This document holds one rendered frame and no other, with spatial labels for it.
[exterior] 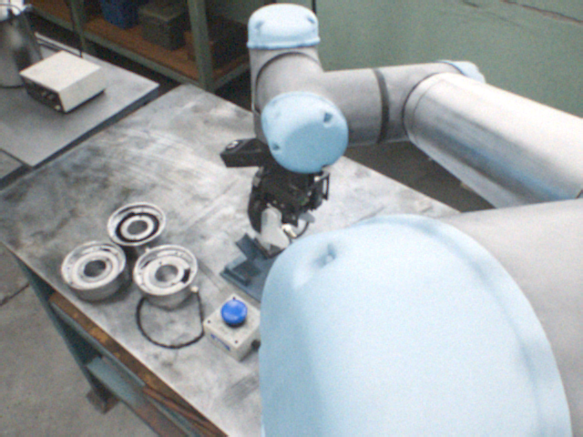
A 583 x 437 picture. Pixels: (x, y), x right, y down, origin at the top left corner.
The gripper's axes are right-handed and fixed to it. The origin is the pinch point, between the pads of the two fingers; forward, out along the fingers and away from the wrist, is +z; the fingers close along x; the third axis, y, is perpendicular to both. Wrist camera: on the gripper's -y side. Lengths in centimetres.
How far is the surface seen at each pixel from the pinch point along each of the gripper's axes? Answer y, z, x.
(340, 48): -88, 60, 148
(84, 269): -25.8, 10.4, -20.3
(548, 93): 5, 47, 149
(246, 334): 5.2, 8.3, -12.8
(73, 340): -50, 57, -22
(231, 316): 2.8, 5.4, -13.1
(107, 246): -26.5, 9.7, -14.7
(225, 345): 3.2, 10.0, -15.5
